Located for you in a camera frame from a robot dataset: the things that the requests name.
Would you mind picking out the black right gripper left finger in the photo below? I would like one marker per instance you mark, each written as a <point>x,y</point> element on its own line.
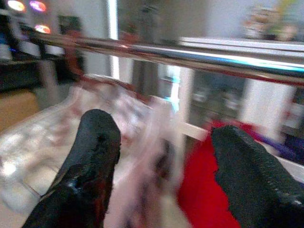
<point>90,147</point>

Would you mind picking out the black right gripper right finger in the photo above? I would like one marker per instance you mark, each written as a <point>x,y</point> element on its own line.
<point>249,178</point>

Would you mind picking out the red white-striped garment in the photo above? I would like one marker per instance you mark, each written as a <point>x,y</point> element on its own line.
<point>202,185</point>

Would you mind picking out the white striped shirt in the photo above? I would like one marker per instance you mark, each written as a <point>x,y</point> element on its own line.
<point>133,111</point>

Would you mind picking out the white glass-door cabinet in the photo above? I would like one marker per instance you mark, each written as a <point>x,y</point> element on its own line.
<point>263,104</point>

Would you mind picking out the printed cardboard box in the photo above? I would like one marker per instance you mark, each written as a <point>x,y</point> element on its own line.
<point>16,109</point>

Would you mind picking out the black metal shelf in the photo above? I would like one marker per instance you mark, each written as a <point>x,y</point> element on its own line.
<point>19,73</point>

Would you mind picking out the chrome clothes rail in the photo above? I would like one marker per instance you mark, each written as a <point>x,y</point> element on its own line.
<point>190,55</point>

